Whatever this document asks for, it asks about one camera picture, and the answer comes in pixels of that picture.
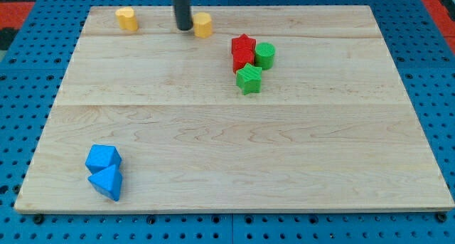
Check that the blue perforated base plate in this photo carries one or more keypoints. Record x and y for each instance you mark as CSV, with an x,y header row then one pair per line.
x,y
34,66

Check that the yellow hexagon block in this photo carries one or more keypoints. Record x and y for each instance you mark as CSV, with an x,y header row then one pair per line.
x,y
202,24

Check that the red star block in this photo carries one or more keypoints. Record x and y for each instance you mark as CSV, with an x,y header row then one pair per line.
x,y
242,42

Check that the green star block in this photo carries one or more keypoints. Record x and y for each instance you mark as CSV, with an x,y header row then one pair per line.
x,y
249,79

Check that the green cylinder block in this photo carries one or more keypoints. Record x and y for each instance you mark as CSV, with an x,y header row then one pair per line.
x,y
264,55

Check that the red hexagon block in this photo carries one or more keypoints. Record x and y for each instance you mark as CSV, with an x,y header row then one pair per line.
x,y
240,58

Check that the blue triangle block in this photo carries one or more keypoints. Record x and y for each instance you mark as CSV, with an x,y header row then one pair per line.
x,y
108,182

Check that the blue cube block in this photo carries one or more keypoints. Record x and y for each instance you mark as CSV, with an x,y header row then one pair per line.
x,y
102,156

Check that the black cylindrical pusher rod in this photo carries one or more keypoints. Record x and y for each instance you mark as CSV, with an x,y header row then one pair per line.
x,y
182,13

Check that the light wooden board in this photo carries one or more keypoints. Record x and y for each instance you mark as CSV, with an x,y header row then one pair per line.
x,y
331,131

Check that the yellow heart block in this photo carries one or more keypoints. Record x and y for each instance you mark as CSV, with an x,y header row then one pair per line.
x,y
126,18

